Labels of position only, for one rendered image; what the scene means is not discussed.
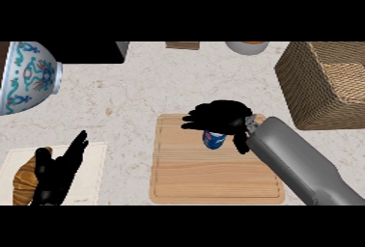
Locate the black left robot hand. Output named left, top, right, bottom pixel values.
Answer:
left=27, top=129, right=89, bottom=206

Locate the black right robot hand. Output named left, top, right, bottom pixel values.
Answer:
left=180, top=99, right=256, bottom=155

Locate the blue can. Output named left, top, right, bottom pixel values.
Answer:
left=200, top=129, right=227, bottom=151

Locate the wooden cutting board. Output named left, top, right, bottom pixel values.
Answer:
left=147, top=113, right=286, bottom=206

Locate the brown wicker basket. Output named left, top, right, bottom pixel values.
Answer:
left=273, top=41, right=365, bottom=131

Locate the brown croissant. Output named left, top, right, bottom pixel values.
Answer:
left=11, top=147, right=54, bottom=206

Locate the grey bowl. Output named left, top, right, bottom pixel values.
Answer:
left=222, top=41, right=270, bottom=56

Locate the brown wooden block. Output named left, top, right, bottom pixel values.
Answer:
left=163, top=41, right=200, bottom=51

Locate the white patterned bowl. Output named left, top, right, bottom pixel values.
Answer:
left=0, top=41, right=63, bottom=117

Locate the black appliance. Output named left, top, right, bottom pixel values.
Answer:
left=44, top=41, right=131, bottom=65

